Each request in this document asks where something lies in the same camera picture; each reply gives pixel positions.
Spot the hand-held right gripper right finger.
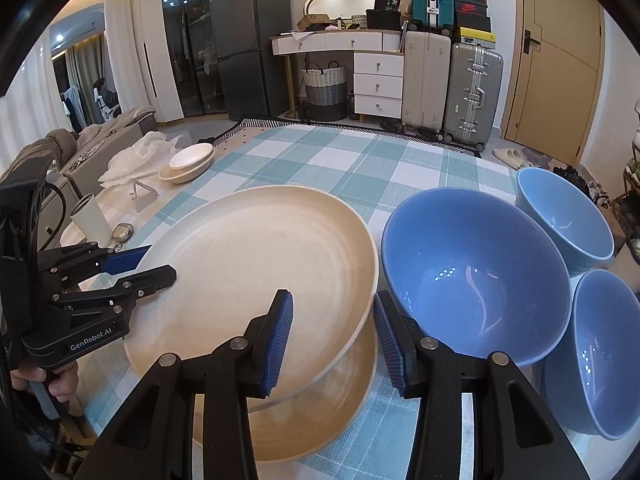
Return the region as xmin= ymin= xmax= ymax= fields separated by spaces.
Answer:
xmin=372 ymin=290 xmax=591 ymax=480

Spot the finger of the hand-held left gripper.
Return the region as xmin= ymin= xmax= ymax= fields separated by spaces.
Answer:
xmin=49 ymin=265 xmax=179 ymax=322
xmin=38 ymin=241 xmax=153 ymax=287

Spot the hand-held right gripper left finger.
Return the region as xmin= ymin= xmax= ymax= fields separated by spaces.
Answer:
xmin=87 ymin=289 xmax=295 ymax=480

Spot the large cream plate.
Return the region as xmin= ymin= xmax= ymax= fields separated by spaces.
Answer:
xmin=199 ymin=322 xmax=380 ymax=464

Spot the large off-white plate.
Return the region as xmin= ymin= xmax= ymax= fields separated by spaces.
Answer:
xmin=123 ymin=185 xmax=380 ymax=402

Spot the large blue bowl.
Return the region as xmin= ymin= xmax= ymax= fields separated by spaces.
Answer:
xmin=380 ymin=187 xmax=573 ymax=367

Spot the person's left hand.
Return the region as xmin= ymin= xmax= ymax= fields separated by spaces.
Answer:
xmin=10 ymin=360 xmax=81 ymax=405

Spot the clear earbuds case with keyring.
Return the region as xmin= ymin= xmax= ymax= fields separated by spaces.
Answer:
xmin=110 ymin=222 xmax=135 ymax=254

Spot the pale checked cloth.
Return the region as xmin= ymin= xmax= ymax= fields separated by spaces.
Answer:
xmin=60 ymin=160 xmax=221 ymax=262

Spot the white cylindrical cup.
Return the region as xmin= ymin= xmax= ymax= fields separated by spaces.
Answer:
xmin=69 ymin=192 xmax=112 ymax=249

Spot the clear acrylic stand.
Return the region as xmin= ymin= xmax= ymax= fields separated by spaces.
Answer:
xmin=128 ymin=183 xmax=159 ymax=213

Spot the beige shallow bowl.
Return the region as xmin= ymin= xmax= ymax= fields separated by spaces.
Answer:
xmin=158 ymin=152 xmax=215 ymax=185

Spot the white plastic bag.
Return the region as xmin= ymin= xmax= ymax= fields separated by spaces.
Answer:
xmin=97 ymin=131 xmax=184 ymax=185

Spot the grey sofa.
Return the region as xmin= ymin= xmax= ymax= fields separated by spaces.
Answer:
xmin=44 ymin=104 xmax=156 ymax=197

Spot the white cabinet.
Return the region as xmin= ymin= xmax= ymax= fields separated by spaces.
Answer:
xmin=137 ymin=0 xmax=184 ymax=124

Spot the teal checked tablecloth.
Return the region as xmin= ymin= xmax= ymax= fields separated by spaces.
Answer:
xmin=81 ymin=124 xmax=640 ymax=480

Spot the beige curtain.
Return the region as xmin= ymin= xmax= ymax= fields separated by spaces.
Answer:
xmin=64 ymin=32 xmax=109 ymax=131

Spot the cluster of assorted shoes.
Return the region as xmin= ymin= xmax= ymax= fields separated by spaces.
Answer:
xmin=492 ymin=147 xmax=614 ymax=206

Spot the dark glass cabinet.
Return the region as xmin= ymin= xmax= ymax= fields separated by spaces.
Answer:
xmin=159 ymin=0 xmax=216 ymax=119

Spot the grey refrigerator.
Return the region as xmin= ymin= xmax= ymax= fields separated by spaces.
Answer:
xmin=208 ymin=0 xmax=291 ymax=120

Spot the woven laundry basket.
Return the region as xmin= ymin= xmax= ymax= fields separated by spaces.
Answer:
xmin=303 ymin=61 xmax=349 ymax=122

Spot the beige suitcase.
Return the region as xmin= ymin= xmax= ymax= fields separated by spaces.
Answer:
xmin=401 ymin=29 xmax=453 ymax=134

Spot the silver suitcase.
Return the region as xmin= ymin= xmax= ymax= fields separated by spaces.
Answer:
xmin=442 ymin=42 xmax=505 ymax=144

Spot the white dressing table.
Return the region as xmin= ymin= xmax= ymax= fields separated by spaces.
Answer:
xmin=270 ymin=28 xmax=405 ymax=124

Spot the wooden shoe rack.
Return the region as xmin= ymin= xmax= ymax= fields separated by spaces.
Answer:
xmin=619 ymin=100 xmax=640 ymax=267

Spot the small cardboard box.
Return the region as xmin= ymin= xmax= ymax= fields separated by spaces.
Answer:
xmin=296 ymin=13 xmax=331 ymax=32

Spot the wooden door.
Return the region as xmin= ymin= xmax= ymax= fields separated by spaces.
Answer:
xmin=502 ymin=0 xmax=606 ymax=166

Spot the oval mirror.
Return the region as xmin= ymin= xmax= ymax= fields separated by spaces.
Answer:
xmin=304 ymin=0 xmax=376 ymax=26

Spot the red and black shoebox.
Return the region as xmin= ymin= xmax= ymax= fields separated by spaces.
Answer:
xmin=453 ymin=1 xmax=489 ymax=19

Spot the black cable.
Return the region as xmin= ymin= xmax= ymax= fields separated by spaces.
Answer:
xmin=44 ymin=182 xmax=69 ymax=252

